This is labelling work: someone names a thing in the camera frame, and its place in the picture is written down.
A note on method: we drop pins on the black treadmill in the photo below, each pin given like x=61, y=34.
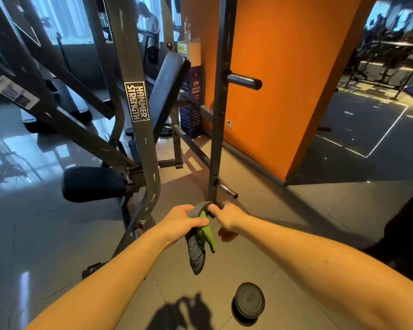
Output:
x=55, y=110

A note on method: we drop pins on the grey steel gym machine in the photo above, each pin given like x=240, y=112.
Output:
x=141, y=79

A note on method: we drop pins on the large bright window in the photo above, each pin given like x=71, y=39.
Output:
x=55, y=13

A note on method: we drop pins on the person's right hand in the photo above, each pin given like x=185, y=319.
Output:
x=228, y=216

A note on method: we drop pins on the person's right forearm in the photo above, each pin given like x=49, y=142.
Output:
x=344, y=271

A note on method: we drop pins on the person's left forearm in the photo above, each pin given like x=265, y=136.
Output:
x=103, y=292

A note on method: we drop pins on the green cleaning cloth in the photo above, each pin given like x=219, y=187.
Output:
x=198, y=244

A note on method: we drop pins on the dark blue stand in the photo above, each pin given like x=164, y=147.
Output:
x=191, y=99

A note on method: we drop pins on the chrome weight storage peg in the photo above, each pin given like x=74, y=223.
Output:
x=227, y=189

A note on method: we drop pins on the black dumbbell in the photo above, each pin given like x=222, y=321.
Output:
x=248, y=302

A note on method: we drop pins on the clear plastic water bottle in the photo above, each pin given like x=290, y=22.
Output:
x=187, y=29

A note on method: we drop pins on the person's left hand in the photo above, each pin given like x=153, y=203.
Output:
x=186, y=222

